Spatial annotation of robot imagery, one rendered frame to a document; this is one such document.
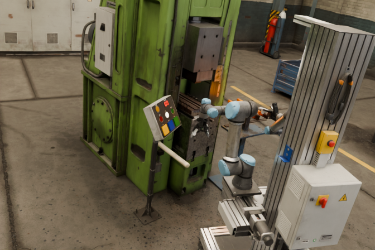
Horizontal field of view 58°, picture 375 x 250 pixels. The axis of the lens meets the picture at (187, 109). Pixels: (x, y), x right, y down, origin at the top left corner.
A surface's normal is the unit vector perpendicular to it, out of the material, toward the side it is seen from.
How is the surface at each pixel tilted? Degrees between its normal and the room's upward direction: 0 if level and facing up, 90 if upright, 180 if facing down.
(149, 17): 89
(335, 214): 90
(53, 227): 0
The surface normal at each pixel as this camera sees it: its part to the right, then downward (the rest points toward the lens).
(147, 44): -0.76, 0.15
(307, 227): 0.26, 0.44
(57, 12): 0.52, 0.40
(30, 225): 0.13, -0.91
